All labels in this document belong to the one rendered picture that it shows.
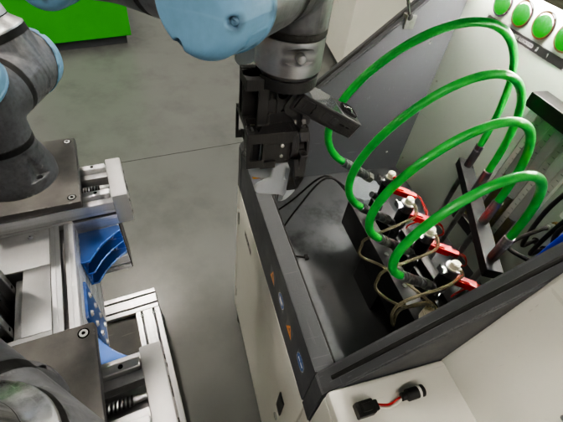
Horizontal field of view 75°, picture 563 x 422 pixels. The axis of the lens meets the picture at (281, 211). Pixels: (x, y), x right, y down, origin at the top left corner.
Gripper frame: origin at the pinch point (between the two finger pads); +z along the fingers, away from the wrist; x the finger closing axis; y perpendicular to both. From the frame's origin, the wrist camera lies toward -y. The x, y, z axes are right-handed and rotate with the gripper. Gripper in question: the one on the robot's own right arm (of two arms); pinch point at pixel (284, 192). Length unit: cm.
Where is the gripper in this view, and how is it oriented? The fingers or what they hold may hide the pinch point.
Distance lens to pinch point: 56.9
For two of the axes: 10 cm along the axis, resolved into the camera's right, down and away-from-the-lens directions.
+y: -9.6, 1.3, -2.6
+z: -1.1, 6.8, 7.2
